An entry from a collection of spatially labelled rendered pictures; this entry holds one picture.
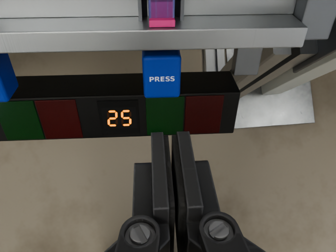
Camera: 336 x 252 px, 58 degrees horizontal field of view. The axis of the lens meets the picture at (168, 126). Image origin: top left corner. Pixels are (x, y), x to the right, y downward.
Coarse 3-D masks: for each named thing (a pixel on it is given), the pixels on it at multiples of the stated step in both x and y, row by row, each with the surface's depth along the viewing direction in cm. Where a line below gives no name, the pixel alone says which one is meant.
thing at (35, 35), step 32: (0, 32) 16; (32, 32) 16; (64, 32) 16; (96, 32) 16; (128, 32) 16; (160, 32) 16; (192, 32) 16; (224, 32) 16; (256, 32) 16; (288, 32) 17
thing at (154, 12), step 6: (150, 0) 16; (156, 0) 16; (162, 0) 16; (168, 0) 16; (174, 0) 16; (150, 6) 16; (156, 6) 16; (162, 6) 16; (168, 6) 16; (174, 6) 16; (150, 12) 16; (156, 12) 16; (162, 12) 16; (168, 12) 16; (174, 12) 16
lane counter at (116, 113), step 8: (104, 104) 22; (112, 104) 22; (120, 104) 23; (128, 104) 23; (136, 104) 23; (104, 112) 23; (112, 112) 23; (120, 112) 23; (128, 112) 23; (136, 112) 23; (104, 120) 23; (112, 120) 23; (120, 120) 23; (128, 120) 24; (136, 120) 24; (104, 128) 24; (112, 128) 24; (120, 128) 24; (128, 128) 24; (136, 128) 24
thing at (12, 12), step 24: (0, 0) 17; (24, 0) 17; (48, 0) 17; (72, 0) 17; (96, 0) 17; (120, 0) 17; (144, 0) 17; (192, 0) 17; (216, 0) 17; (240, 0) 18; (264, 0) 18; (288, 0) 18
